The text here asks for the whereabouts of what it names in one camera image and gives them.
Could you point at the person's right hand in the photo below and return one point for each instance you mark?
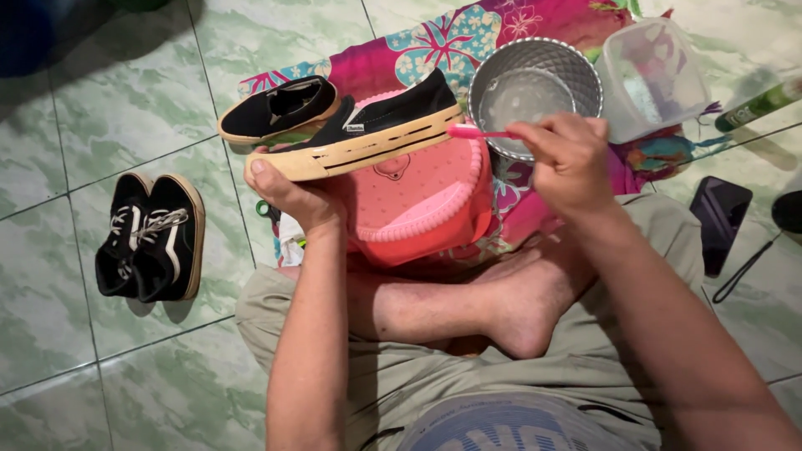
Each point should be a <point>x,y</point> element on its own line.
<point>573,166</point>

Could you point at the person's left hand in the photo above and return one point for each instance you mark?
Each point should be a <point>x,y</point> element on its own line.
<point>304,203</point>

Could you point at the person's right fingers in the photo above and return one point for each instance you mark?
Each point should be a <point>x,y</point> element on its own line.
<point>539,135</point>

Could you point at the pink toothbrush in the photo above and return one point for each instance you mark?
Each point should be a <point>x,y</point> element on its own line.
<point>477,133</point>

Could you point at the black slip-on shoe tan sole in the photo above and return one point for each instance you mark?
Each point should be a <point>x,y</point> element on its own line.
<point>376,143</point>
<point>275,113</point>

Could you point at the silver metal bowl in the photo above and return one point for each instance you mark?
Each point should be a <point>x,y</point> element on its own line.
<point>532,75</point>

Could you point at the clear plastic container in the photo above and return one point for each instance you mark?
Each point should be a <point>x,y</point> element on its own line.
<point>651,81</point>

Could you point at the colourful floral cloth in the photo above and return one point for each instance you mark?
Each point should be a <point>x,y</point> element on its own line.
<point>438,44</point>

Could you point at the pink plastic stool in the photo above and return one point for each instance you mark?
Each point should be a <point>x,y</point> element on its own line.
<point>416,203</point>

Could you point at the person's bare leg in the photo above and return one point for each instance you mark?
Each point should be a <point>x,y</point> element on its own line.
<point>476,307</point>

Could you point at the black smartphone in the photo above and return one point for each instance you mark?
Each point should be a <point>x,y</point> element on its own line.
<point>719,222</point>

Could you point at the green bottle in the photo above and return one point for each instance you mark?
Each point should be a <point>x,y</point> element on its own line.
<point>761,105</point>

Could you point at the white rag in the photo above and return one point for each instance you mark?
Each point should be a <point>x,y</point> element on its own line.
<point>291,241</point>

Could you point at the person's beige shorts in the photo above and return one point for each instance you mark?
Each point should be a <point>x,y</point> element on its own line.
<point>401,388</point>

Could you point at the person's grey printed shirt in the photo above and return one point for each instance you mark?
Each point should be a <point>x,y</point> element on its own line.
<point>501,426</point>

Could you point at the black lace-up sneaker white stripe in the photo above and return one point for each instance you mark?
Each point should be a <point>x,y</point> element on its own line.
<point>116,250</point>
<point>169,250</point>

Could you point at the dark blue round container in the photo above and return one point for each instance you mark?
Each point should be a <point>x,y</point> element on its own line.
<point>25,37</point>

